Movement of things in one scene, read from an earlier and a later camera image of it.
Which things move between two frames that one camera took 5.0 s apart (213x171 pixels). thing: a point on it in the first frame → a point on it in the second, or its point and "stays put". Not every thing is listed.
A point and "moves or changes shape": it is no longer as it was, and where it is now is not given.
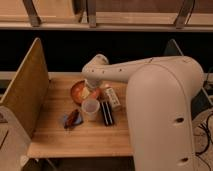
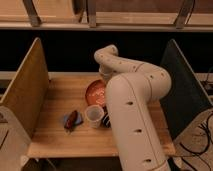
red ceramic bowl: (94, 93) moves or changes shape
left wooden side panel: (28, 90) stays put
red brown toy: (71, 120) stays put
